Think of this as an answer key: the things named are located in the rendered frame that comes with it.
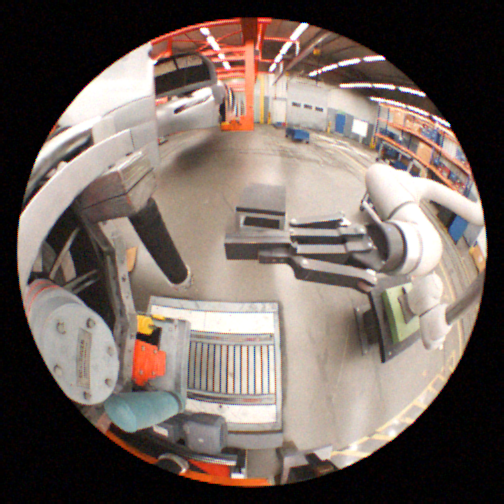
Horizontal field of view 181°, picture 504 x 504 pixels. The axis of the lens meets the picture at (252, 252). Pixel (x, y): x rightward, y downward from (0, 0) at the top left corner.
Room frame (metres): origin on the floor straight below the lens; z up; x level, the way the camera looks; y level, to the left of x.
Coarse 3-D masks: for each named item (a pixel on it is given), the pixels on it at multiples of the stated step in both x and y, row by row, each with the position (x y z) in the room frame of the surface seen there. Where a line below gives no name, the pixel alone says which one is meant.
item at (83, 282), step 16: (32, 192) 0.11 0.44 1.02; (64, 224) 0.18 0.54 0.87; (80, 224) 0.18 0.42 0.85; (80, 240) 0.18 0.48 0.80; (80, 256) 0.16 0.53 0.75; (96, 256) 0.16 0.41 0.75; (32, 272) 0.00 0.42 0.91; (80, 272) 0.13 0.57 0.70; (96, 272) 0.13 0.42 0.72; (64, 288) 0.03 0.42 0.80; (80, 288) 0.06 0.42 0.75; (96, 288) 0.10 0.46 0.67; (96, 304) 0.06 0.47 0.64
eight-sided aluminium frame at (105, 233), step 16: (48, 176) 0.12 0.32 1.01; (80, 208) 0.18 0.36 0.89; (96, 224) 0.18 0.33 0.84; (112, 224) 0.21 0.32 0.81; (96, 240) 0.18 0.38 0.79; (112, 240) 0.19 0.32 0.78; (112, 256) 0.17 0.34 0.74; (112, 272) 0.15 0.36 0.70; (112, 288) 0.11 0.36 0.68; (128, 288) 0.13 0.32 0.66; (112, 304) 0.08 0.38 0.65; (128, 304) 0.09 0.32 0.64; (128, 320) 0.05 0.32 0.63; (128, 336) 0.01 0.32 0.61; (128, 352) -0.04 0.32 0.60; (128, 368) -0.09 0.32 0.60; (128, 384) -0.14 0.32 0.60; (96, 416) -0.25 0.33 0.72
